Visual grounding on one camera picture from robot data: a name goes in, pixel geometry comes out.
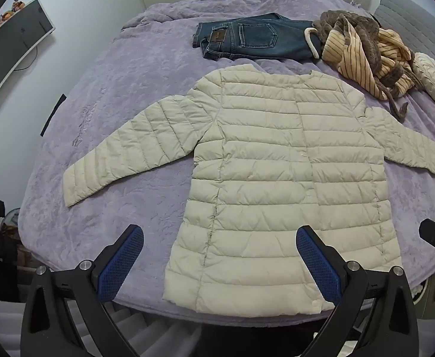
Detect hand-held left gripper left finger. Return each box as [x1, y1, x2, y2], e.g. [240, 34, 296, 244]
[21, 224, 144, 357]

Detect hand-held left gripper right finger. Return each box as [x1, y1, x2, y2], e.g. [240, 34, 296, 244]
[295, 225, 420, 357]

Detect cream puffer jacket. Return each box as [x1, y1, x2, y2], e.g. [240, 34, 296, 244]
[63, 64, 435, 318]

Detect black strip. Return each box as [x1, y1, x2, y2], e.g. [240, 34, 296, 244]
[40, 95, 66, 137]

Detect purple fleece blanket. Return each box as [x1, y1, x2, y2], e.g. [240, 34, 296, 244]
[18, 0, 435, 322]

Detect striped cream fleece robe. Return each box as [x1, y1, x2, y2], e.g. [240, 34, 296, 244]
[304, 9, 416, 121]

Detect grey padded headboard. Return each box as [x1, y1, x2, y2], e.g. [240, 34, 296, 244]
[374, 0, 435, 68]

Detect blue fleece-lined jeans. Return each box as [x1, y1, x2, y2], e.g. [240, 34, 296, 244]
[192, 13, 320, 62]

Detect white-framed monitor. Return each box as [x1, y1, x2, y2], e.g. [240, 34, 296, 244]
[0, 0, 56, 94]

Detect black monitor cable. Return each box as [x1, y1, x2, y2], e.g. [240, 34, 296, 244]
[16, 46, 39, 71]

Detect orange wall decoration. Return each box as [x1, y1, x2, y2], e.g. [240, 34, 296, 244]
[0, 0, 26, 34]

